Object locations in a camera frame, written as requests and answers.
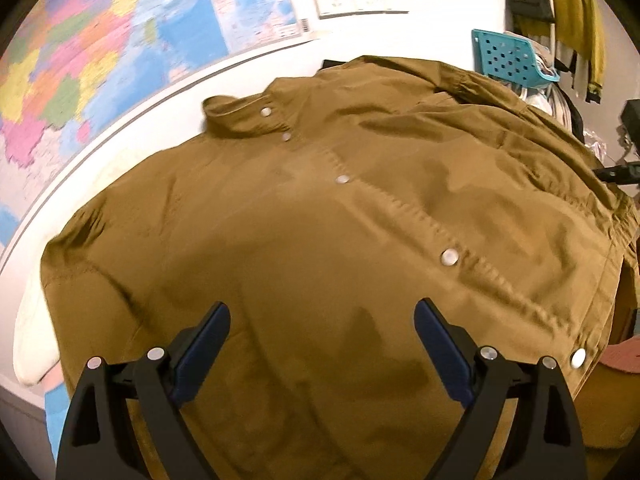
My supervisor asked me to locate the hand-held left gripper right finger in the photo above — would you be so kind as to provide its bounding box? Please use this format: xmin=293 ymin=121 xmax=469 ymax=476
xmin=412 ymin=298 xmax=588 ymax=480

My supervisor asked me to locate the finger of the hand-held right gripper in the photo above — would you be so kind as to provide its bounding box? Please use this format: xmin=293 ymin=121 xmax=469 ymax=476
xmin=594 ymin=162 xmax=640 ymax=187

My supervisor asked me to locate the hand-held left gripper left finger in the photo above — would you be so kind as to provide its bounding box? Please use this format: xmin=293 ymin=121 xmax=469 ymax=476
xmin=55 ymin=301 xmax=232 ymax=480

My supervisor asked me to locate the brown snap-button jacket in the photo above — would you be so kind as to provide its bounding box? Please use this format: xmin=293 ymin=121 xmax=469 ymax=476
xmin=40 ymin=55 xmax=640 ymax=480

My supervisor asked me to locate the pile of striped clothes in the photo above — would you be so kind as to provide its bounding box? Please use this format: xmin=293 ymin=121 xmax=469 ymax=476
xmin=520 ymin=45 xmax=608 ymax=161

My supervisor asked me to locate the white clothes rack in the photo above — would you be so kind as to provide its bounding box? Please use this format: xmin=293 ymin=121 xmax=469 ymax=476
xmin=545 ymin=0 xmax=563 ymax=58

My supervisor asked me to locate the mustard hanging coat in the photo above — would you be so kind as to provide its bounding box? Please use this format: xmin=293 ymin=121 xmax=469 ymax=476
xmin=507 ymin=0 xmax=608 ymax=103

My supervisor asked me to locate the teal perforated plastic basket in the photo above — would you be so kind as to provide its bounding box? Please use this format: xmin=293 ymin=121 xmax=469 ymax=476
xmin=471 ymin=29 xmax=561 ymax=86

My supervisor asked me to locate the blue printed blanket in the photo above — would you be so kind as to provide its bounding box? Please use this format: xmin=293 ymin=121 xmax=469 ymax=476
xmin=44 ymin=377 xmax=76 ymax=480

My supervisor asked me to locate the cream pillow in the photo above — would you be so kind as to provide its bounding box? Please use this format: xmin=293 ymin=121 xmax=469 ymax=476
xmin=12 ymin=260 xmax=63 ymax=387

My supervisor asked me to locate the pink cloth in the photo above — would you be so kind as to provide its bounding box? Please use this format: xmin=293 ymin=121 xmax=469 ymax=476
xmin=597 ymin=335 xmax=640 ymax=376

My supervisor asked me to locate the colourful wall map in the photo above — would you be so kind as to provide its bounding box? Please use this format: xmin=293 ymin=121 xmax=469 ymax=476
xmin=0 ymin=0 xmax=313 ymax=243

